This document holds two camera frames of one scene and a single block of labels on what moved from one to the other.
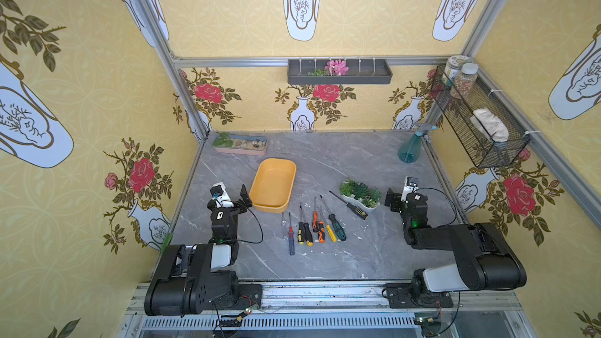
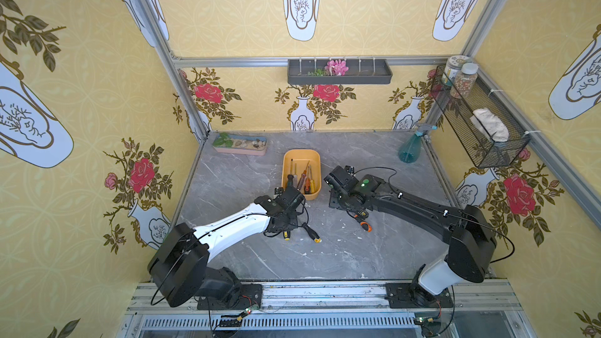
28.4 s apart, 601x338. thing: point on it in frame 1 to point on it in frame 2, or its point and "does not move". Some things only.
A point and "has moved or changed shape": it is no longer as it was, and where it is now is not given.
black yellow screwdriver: (307, 234) has moved or changed shape
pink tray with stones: (229, 143) does not move
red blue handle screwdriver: (291, 238) to (302, 178)
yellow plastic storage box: (273, 184) to (300, 157)
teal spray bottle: (409, 151) does not move
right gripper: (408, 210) to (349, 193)
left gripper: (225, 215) to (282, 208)
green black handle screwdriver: (341, 235) to (290, 177)
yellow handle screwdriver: (329, 230) to (312, 187)
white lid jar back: (452, 68) does not move
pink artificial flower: (336, 67) does not move
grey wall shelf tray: (370, 71) does not move
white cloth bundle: (491, 124) does not move
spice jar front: (466, 81) does not move
